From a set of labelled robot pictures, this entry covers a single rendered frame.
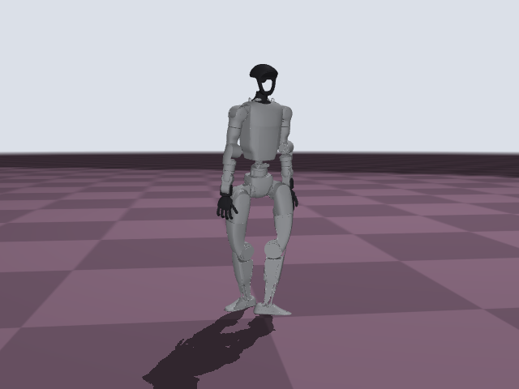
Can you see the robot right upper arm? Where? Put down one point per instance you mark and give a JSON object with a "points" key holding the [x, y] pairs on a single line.
{"points": [[237, 114]]}

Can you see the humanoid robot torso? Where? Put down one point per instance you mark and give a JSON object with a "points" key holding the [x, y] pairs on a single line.
{"points": [[259, 140]]}

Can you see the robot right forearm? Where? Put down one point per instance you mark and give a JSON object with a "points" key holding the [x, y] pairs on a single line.
{"points": [[228, 169]]}

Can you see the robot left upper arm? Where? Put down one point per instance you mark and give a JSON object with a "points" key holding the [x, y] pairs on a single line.
{"points": [[285, 145]]}

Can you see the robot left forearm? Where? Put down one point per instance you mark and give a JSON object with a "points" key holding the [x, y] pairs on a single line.
{"points": [[286, 168]]}

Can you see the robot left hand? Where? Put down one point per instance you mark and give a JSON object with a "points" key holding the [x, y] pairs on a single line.
{"points": [[294, 198]]}

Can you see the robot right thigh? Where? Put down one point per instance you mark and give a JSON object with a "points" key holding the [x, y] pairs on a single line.
{"points": [[236, 228]]}

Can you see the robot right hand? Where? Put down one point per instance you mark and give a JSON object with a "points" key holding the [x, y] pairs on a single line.
{"points": [[225, 203]]}

